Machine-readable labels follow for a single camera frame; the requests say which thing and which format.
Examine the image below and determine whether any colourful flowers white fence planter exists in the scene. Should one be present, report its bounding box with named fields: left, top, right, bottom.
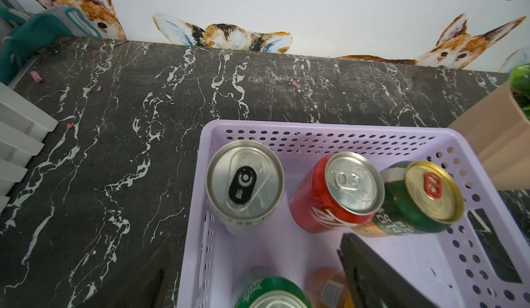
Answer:
left=1, top=84, right=58, bottom=210

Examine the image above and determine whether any white Monster energy can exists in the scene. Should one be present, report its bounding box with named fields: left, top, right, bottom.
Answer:
left=206, top=140, right=284, bottom=236

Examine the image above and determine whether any orange soda can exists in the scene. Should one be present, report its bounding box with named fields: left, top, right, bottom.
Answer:
left=304, top=267, right=355, bottom=308

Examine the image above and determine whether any green Sprite can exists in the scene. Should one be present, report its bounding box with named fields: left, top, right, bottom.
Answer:
left=231, top=266, right=311, bottom=308

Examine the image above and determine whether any green gold-top beer can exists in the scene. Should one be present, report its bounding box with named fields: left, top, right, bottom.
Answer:
left=352, top=161, right=465, bottom=238

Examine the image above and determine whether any red Coca-Cola can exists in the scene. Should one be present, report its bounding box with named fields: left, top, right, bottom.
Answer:
left=289, top=152, right=385, bottom=233

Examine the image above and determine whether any green plant in beige pot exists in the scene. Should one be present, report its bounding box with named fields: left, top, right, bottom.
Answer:
left=449, top=64, right=529, bottom=191

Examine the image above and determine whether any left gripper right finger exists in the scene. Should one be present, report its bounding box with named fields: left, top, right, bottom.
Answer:
left=338, top=233, right=436, bottom=307

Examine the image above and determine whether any teal plush toy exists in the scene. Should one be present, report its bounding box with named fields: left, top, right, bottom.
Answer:
left=1, top=5, right=102, bottom=84

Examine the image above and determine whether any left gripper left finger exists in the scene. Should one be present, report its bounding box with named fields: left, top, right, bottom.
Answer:
left=80, top=233, right=173, bottom=307

